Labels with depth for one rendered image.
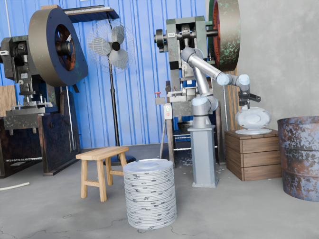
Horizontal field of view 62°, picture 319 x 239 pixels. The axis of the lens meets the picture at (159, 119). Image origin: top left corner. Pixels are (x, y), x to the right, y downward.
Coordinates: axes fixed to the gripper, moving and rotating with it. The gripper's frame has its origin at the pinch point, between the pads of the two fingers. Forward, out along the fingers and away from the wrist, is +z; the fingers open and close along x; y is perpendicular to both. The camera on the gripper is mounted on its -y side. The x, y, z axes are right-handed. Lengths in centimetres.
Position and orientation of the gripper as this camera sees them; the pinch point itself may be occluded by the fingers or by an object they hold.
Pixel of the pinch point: (249, 109)
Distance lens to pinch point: 229.1
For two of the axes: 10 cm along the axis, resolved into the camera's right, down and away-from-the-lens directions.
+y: -9.4, 0.5, 3.3
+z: 2.9, 6.3, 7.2
